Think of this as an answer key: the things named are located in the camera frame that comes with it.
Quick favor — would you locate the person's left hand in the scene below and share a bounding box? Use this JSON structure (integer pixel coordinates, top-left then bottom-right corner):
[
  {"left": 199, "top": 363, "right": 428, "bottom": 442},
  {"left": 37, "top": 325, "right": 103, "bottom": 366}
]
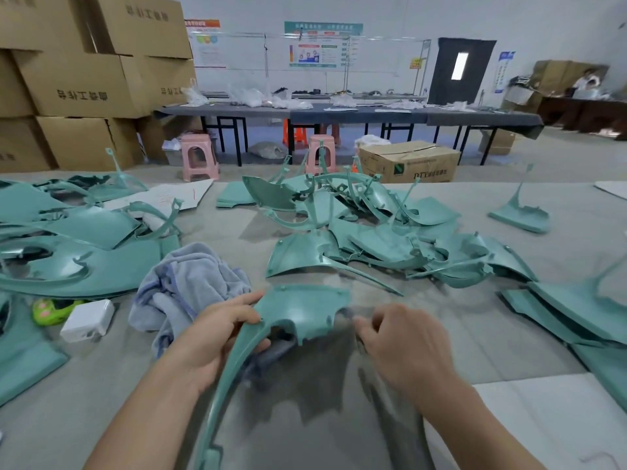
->
[{"left": 161, "top": 290, "right": 274, "bottom": 398}]

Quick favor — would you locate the person's right hand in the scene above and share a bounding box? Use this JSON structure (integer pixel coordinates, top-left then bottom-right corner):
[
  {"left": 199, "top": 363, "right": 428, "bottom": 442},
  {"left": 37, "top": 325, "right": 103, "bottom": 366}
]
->
[{"left": 353, "top": 303, "right": 466, "bottom": 398}]

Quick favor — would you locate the grey-blue wiping cloth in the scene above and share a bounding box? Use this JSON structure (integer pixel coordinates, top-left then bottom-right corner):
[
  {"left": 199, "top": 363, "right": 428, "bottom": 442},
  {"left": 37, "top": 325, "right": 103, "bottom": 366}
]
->
[{"left": 127, "top": 242, "right": 295, "bottom": 368}]

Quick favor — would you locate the single green plastic part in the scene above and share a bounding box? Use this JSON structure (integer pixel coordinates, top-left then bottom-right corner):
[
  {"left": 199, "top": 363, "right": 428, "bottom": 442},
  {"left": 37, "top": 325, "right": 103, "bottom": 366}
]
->
[{"left": 186, "top": 285, "right": 352, "bottom": 470}]

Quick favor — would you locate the pile of green plastic parts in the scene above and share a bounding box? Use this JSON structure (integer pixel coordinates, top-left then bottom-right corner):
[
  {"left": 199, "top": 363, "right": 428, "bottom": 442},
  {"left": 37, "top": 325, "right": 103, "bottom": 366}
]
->
[{"left": 0, "top": 146, "right": 627, "bottom": 412}]

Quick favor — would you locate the brown cardboard box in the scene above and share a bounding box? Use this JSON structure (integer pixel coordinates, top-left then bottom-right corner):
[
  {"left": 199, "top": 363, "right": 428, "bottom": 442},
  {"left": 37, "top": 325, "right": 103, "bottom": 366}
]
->
[{"left": 357, "top": 140, "right": 462, "bottom": 184}]

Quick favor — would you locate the stack of brown cardboard boxes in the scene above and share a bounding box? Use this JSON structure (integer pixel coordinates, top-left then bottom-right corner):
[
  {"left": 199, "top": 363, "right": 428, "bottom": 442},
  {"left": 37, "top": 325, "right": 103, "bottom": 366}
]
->
[{"left": 0, "top": 0, "right": 197, "bottom": 174}]

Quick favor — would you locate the person's left forearm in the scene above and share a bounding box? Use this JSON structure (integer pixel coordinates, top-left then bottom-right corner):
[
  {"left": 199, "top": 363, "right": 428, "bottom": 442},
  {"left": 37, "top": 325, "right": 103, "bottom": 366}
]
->
[{"left": 83, "top": 362, "right": 221, "bottom": 470}]

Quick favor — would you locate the person's right forearm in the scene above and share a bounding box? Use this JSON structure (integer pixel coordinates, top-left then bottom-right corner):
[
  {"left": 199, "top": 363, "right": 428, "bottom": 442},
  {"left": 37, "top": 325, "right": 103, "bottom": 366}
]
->
[{"left": 421, "top": 371, "right": 548, "bottom": 470}]

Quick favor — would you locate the white power adapter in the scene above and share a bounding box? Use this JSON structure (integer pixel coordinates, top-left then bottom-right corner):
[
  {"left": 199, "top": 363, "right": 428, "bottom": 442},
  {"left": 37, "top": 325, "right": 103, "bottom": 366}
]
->
[{"left": 61, "top": 299, "right": 116, "bottom": 345}]

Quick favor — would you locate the white paper sheet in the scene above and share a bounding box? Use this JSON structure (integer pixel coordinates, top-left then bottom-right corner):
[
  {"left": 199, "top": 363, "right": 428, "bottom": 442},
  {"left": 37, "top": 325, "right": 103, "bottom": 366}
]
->
[{"left": 103, "top": 179, "right": 215, "bottom": 216}]

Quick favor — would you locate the white foam sheet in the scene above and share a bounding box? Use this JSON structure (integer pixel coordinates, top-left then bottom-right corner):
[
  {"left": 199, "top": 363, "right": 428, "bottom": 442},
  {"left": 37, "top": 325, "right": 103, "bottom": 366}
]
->
[{"left": 423, "top": 373, "right": 627, "bottom": 470}]

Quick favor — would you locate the green and yellow gadget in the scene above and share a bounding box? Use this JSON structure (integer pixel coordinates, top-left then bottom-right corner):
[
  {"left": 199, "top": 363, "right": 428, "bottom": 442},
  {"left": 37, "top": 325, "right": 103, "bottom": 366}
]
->
[{"left": 31, "top": 297, "right": 88, "bottom": 327}]

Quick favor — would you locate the pink plastic stool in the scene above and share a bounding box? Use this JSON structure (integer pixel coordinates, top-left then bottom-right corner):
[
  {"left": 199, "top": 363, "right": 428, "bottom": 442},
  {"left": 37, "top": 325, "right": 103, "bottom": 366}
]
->
[
  {"left": 304, "top": 134, "right": 338, "bottom": 176},
  {"left": 179, "top": 133, "right": 221, "bottom": 183}
]

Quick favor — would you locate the orange object under table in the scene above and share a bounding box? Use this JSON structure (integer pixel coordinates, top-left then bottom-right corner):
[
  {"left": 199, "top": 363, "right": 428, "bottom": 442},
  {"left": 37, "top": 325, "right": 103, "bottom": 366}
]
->
[{"left": 282, "top": 119, "right": 308, "bottom": 151}]

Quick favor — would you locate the long grey work table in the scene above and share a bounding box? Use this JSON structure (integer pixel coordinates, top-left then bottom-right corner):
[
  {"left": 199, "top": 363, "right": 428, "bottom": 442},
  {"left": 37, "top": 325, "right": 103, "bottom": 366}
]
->
[{"left": 157, "top": 101, "right": 545, "bottom": 170}]

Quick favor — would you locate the heap of clear plastic bags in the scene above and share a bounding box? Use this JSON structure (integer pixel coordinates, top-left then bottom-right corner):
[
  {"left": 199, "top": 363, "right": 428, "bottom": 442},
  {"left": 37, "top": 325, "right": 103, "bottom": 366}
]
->
[{"left": 181, "top": 85, "right": 315, "bottom": 110}]

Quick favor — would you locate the dark door with window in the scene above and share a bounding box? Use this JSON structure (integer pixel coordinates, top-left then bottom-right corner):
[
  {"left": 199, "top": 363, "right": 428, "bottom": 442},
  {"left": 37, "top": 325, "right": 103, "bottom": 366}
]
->
[{"left": 427, "top": 37, "right": 497, "bottom": 106}]

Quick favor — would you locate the colourful wall poster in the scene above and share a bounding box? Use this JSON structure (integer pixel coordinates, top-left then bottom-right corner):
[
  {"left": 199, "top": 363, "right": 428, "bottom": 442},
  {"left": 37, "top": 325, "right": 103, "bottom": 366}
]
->
[{"left": 288, "top": 40, "right": 342, "bottom": 71}]

